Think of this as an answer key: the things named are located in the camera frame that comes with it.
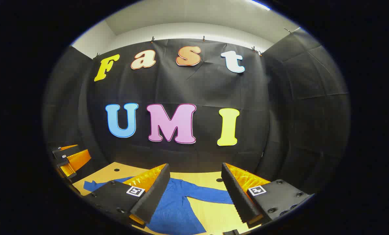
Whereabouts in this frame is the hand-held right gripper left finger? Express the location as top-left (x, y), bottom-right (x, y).
top-left (83, 163), bottom-right (171, 229)

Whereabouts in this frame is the blue ribbed shirt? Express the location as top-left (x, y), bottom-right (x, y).
top-left (83, 178), bottom-right (234, 235)

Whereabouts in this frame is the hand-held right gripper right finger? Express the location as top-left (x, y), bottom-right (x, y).
top-left (221, 163), bottom-right (312, 229)

